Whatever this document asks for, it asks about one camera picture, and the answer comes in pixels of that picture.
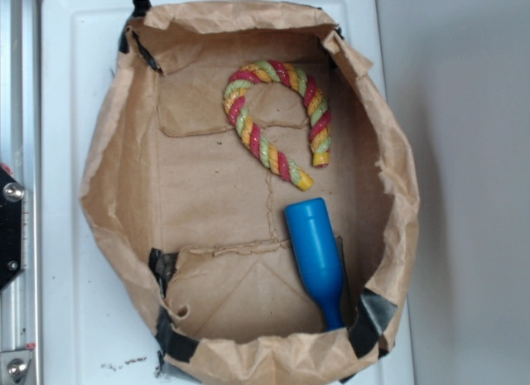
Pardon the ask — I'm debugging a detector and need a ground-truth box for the blue plastic bottle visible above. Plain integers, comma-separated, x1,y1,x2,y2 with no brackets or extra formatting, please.
284,198,344,331

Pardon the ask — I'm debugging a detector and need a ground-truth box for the black metal bracket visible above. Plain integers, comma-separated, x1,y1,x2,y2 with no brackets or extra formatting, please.
0,163,25,291

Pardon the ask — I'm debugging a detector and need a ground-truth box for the aluminium frame rail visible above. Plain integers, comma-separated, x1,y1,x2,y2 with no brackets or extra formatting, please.
1,0,43,384

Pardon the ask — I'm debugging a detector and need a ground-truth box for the brown paper bag tray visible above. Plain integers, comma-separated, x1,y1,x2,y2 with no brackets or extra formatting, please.
80,0,420,384

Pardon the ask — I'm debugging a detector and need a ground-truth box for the silver corner bracket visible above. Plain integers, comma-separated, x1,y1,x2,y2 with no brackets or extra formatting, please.
1,349,36,385

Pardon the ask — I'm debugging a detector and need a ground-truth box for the red yellow green rope toy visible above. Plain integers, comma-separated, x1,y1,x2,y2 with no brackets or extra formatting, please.
223,60,332,191

